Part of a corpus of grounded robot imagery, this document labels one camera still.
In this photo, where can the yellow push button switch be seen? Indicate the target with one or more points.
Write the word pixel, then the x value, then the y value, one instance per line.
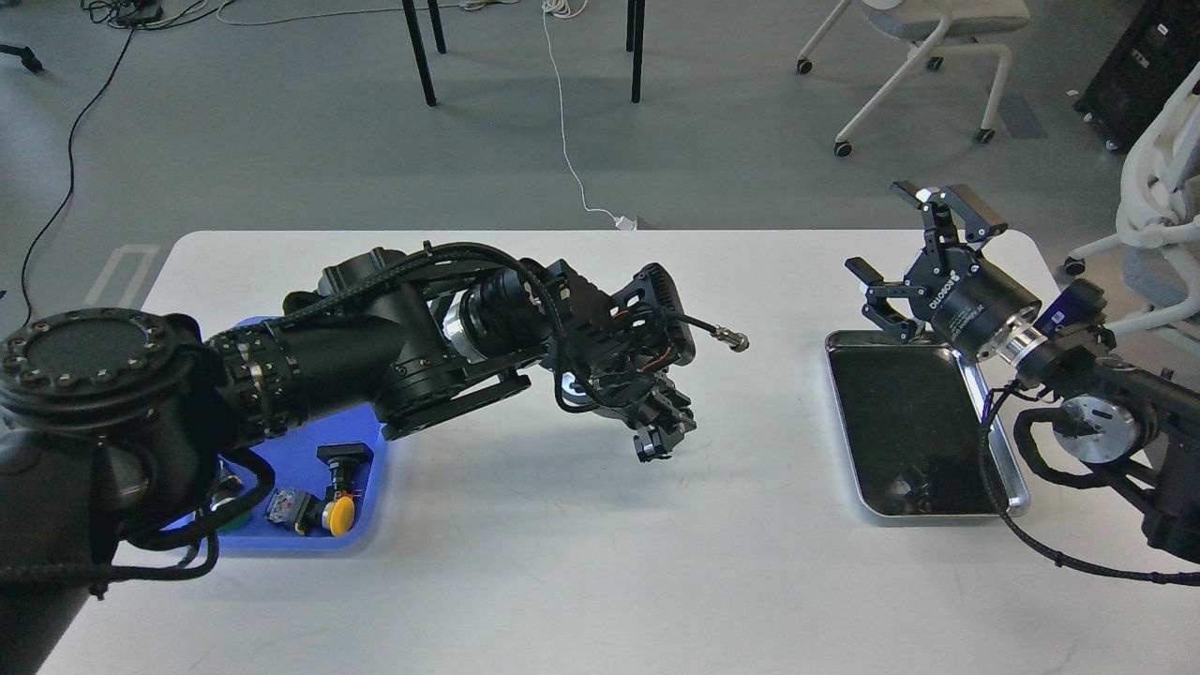
pixel 315 516

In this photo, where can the black table leg left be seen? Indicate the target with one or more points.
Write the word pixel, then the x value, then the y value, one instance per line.
pixel 418 47

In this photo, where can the black table leg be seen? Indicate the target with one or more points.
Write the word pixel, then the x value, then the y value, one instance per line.
pixel 635 15
pixel 418 47

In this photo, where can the white chair at right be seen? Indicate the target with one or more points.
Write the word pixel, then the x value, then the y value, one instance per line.
pixel 1157 221

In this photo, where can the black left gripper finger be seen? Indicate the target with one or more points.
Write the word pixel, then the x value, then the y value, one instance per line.
pixel 651 443
pixel 674 414

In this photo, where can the green push button switch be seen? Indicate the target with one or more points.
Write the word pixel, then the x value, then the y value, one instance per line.
pixel 229 486

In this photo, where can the black square push button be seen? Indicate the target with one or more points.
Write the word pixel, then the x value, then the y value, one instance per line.
pixel 343 460

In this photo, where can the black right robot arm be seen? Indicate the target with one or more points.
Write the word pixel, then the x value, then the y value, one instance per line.
pixel 1115 425

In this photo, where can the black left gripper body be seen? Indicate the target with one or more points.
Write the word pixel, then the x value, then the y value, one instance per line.
pixel 634 403

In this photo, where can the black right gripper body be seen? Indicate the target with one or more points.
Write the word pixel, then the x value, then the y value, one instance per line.
pixel 968 299

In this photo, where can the black equipment case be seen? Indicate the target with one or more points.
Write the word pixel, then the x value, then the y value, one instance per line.
pixel 1151 60

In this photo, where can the black table leg right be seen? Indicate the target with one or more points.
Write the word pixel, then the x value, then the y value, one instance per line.
pixel 635 15

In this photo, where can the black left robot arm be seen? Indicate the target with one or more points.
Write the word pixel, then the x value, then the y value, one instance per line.
pixel 131 438

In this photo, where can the white office chair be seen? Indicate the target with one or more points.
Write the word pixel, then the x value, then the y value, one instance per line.
pixel 934 30

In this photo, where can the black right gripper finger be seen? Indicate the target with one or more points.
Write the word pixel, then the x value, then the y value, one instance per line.
pixel 957 226
pixel 877 294

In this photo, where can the silver metal tray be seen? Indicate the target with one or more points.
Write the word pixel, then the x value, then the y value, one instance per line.
pixel 910 414

